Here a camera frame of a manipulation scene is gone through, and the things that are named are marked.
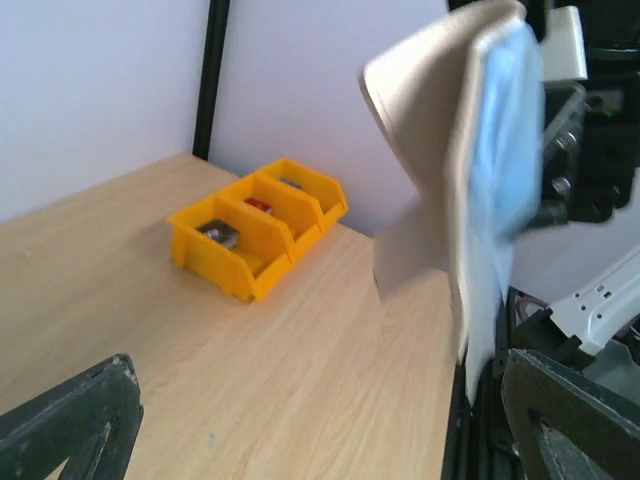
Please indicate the yellow bin with blue cards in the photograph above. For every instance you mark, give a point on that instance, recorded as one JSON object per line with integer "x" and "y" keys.
{"x": 326, "y": 190}

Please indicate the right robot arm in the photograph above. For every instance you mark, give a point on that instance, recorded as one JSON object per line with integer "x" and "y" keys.
{"x": 575, "y": 329}

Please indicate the right black frame post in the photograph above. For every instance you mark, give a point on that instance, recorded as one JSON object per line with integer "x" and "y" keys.
{"x": 215, "y": 35}

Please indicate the black card stack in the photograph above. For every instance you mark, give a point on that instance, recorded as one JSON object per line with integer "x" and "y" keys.
{"x": 220, "y": 232}

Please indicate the red card stack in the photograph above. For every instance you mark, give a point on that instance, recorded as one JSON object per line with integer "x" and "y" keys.
{"x": 258, "y": 204}

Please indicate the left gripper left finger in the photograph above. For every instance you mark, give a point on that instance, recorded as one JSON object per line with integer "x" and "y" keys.
{"x": 86, "y": 425}

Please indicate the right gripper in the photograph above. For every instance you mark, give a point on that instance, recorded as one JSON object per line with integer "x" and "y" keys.
{"x": 591, "y": 141}

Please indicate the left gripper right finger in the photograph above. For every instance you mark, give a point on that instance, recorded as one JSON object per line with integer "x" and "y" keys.
{"x": 566, "y": 426}

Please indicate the white card holder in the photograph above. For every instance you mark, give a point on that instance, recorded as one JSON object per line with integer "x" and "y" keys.
{"x": 461, "y": 105}

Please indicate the yellow bin with red cards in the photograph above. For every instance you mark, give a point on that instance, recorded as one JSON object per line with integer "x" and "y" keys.
{"x": 297, "y": 210}

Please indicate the yellow bin with black cards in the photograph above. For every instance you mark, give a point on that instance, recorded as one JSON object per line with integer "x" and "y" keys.
{"x": 262, "y": 256}

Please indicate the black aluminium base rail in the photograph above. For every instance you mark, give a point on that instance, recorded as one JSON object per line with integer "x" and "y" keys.
{"x": 479, "y": 443}

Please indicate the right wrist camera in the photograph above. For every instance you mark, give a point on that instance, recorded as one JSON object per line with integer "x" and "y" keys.
{"x": 563, "y": 50}

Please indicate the blue card stack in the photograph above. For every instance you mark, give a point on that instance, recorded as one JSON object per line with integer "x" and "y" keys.
{"x": 290, "y": 183}

